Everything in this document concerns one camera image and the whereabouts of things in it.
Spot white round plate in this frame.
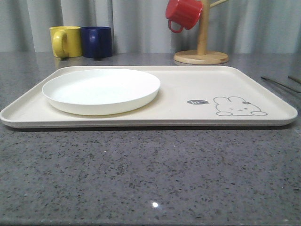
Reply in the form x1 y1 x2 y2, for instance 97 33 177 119
42 69 161 115

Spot silver metal fork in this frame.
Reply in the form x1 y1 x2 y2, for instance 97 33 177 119
261 76 301 96

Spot silver metal chopstick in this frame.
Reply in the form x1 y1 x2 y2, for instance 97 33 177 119
288 76 301 84

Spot beige rabbit serving tray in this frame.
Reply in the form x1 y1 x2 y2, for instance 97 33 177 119
0 66 298 128

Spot wooden mug tree stand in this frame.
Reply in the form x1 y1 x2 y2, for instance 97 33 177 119
174 0 229 65

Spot grey pleated curtain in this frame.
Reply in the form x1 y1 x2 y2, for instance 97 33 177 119
0 0 301 53

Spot dark blue mug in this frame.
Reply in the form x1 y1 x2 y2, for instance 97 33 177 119
80 26 113 58

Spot red mug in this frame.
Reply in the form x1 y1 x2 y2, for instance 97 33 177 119
166 0 203 33

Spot yellow mug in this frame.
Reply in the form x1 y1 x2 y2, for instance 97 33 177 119
49 26 82 58

